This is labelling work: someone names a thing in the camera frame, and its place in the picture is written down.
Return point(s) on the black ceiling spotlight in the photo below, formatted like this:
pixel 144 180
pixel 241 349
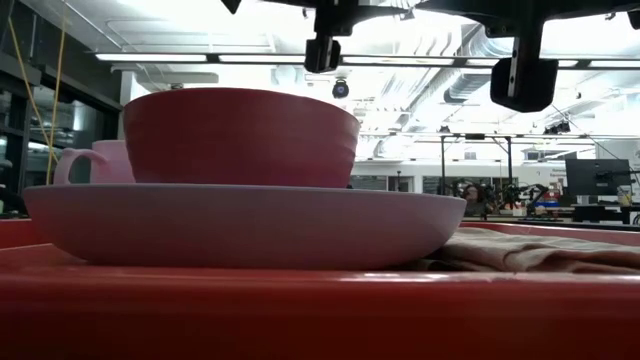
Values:
pixel 557 127

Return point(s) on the pink plastic bowl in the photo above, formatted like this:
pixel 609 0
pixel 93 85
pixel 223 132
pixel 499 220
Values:
pixel 240 140

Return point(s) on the lavender plastic plate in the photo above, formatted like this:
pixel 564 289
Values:
pixel 240 225

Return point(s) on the overhead light bar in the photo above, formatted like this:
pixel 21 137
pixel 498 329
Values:
pixel 250 59

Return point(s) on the light pink ribbed mug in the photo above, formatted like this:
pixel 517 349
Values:
pixel 112 160

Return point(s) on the beige cloth napkin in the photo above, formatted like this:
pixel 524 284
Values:
pixel 525 250

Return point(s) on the black background rig frame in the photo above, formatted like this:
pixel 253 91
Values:
pixel 510 160

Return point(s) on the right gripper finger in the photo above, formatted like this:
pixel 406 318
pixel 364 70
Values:
pixel 322 55
pixel 525 85

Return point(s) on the black overhead camera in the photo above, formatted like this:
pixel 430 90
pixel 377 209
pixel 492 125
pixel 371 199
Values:
pixel 340 89

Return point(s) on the red plastic tray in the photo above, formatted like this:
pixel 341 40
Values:
pixel 320 315

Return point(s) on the black computer monitor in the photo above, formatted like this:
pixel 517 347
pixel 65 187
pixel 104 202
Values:
pixel 597 177

